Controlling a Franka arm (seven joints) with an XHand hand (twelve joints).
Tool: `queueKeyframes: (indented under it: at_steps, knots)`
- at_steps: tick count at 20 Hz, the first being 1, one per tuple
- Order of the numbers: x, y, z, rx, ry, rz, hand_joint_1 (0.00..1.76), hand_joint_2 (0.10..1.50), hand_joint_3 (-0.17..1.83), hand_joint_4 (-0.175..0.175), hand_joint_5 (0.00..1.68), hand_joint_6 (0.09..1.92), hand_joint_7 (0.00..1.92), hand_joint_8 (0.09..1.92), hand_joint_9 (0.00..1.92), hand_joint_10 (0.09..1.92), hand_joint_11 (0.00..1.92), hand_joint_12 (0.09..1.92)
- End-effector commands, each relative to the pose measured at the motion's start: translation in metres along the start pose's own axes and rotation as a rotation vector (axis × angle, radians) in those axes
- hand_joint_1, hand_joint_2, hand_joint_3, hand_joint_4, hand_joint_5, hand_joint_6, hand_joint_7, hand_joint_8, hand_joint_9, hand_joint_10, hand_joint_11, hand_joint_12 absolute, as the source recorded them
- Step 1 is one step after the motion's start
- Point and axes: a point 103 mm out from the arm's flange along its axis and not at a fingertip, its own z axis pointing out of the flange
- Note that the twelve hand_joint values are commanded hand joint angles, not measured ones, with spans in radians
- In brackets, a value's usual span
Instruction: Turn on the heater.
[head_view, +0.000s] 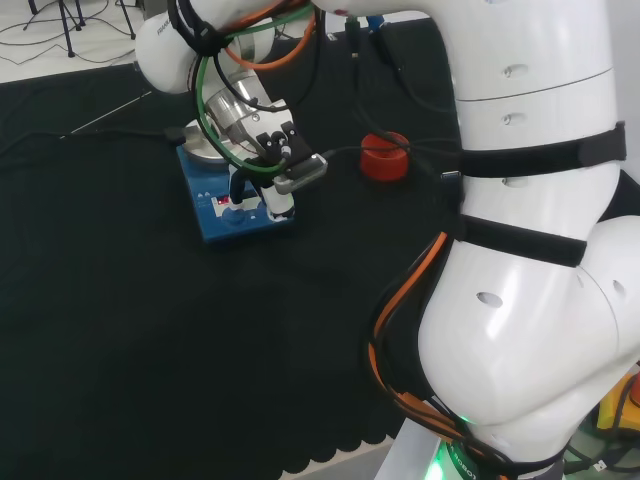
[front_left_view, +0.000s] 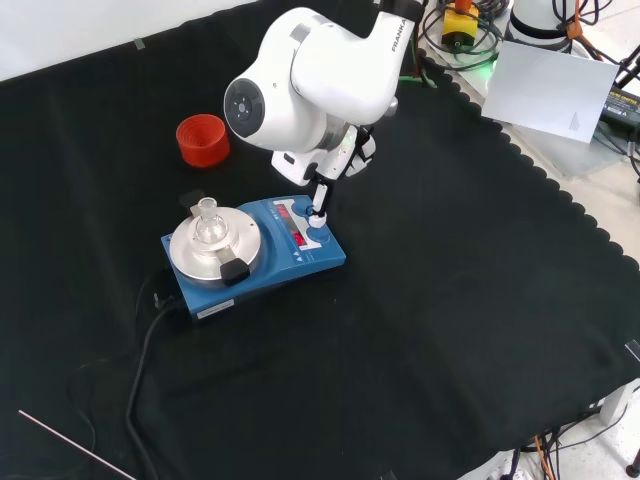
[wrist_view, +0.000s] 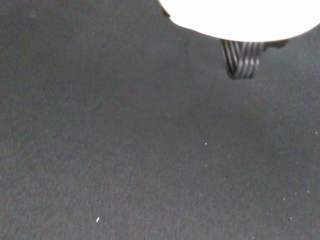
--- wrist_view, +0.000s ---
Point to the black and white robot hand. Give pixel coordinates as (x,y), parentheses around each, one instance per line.
(240,17)

